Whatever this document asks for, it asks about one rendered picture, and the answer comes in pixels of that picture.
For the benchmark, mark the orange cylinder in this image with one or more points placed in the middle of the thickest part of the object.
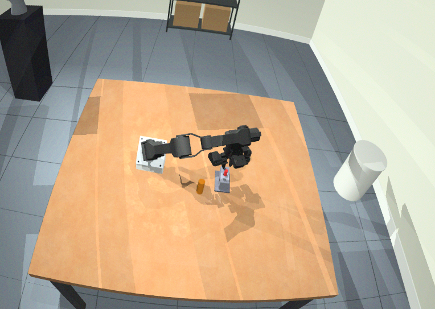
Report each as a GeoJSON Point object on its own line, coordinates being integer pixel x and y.
{"type": "Point", "coordinates": [200, 186]}

